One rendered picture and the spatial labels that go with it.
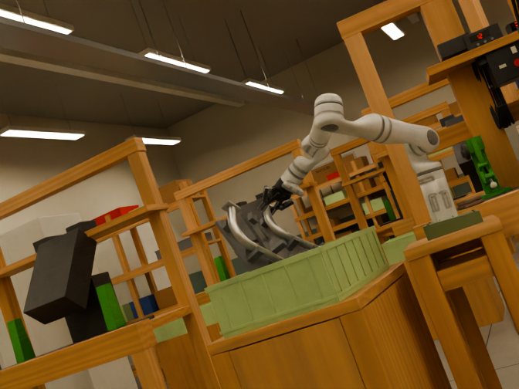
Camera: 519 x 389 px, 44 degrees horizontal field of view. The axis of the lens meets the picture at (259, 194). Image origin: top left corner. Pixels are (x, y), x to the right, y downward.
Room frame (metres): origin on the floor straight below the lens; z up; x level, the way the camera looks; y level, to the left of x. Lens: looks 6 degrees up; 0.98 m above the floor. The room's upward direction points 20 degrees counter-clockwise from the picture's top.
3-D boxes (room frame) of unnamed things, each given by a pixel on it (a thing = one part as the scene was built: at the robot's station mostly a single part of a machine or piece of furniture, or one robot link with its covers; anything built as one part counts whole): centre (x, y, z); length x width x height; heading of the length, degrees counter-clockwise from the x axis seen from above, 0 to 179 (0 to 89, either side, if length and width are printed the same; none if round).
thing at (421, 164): (2.27, -0.59, 1.14); 0.09 x 0.09 x 0.17; 37
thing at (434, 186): (2.27, -0.58, 0.98); 0.09 x 0.09 x 0.17; 80
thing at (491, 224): (2.27, -0.58, 0.83); 0.32 x 0.32 x 0.04; 74
